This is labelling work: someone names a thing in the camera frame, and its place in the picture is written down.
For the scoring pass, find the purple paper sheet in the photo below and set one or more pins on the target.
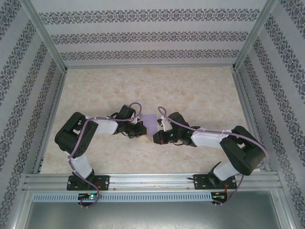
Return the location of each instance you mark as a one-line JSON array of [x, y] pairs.
[[150, 124]]

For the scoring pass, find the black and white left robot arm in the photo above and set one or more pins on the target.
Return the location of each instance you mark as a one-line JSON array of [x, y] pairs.
[[71, 138]]

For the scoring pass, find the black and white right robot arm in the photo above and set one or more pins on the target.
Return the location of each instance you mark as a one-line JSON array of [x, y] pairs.
[[243, 155]]

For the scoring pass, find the grey metal sheet panel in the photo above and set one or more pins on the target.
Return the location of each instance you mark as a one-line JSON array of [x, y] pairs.
[[152, 217]]

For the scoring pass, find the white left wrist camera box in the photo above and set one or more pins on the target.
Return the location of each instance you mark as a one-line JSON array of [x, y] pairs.
[[138, 119]]

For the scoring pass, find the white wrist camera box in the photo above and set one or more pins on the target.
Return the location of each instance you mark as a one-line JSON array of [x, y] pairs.
[[138, 119], [164, 122]]

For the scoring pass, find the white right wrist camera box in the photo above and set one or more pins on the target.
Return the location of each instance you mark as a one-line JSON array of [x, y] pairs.
[[164, 122]]

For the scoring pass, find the long aluminium mounting rail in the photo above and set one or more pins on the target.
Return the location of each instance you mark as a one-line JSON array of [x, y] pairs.
[[152, 182]]

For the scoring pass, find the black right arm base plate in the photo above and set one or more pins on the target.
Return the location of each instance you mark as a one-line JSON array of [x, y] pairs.
[[200, 182]]

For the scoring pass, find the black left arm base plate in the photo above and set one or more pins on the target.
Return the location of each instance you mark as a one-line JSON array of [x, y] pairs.
[[104, 182]]

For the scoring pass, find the thin aluminium wall-foot rail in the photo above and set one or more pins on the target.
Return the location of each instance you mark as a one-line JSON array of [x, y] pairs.
[[150, 66]]

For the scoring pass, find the aluminium side rail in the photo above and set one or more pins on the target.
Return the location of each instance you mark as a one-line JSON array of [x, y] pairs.
[[51, 119], [250, 119]]

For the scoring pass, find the aluminium frame post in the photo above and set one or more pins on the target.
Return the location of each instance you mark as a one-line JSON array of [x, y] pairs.
[[46, 35], [253, 35]]

